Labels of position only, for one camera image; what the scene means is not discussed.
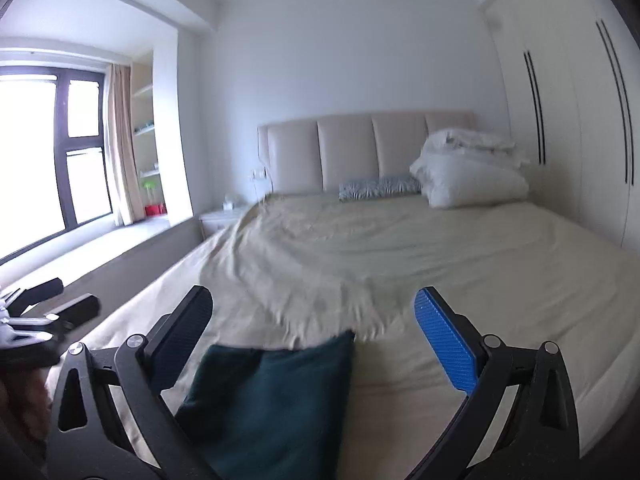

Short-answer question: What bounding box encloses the dark teal knit sweater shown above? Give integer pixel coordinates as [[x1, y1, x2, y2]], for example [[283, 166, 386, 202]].
[[175, 330, 355, 479]]

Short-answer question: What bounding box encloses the person's left hand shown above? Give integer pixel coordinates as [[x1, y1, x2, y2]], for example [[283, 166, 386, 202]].
[[1, 370, 51, 442]]

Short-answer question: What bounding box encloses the beige curtain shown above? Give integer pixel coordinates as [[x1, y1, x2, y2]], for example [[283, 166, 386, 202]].
[[103, 64, 145, 226]]

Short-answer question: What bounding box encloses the red box on sill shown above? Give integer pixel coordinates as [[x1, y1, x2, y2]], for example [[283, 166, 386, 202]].
[[144, 204, 167, 218]]

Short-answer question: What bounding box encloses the white nightstand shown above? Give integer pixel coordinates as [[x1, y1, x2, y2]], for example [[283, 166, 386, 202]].
[[198, 205, 250, 240]]

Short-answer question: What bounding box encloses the black framed window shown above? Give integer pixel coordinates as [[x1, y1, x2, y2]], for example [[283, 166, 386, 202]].
[[1, 66, 113, 263]]

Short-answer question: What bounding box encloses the green lamp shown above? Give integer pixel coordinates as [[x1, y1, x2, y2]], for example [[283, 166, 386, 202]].
[[142, 180, 156, 206]]

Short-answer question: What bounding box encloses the beige bed sheet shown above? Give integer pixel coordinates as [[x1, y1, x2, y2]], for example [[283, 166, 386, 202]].
[[44, 192, 640, 480]]

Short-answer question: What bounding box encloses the tissue box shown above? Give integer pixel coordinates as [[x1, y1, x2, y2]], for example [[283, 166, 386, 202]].
[[222, 195, 235, 210]]

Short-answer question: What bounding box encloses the white folded duvet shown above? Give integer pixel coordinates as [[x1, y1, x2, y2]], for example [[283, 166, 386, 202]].
[[409, 128, 529, 209]]

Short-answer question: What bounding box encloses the zebra print pillow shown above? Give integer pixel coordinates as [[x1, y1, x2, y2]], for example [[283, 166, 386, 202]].
[[338, 174, 421, 202]]

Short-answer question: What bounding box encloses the beige padded headboard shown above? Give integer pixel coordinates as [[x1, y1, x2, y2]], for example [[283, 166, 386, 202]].
[[257, 110, 476, 194]]

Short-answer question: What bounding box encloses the built-in wall shelf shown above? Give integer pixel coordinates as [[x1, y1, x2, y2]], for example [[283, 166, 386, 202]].
[[131, 50, 166, 206]]

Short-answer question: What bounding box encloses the white wardrobe with black handles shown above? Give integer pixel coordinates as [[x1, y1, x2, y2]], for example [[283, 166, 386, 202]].
[[477, 0, 639, 252]]

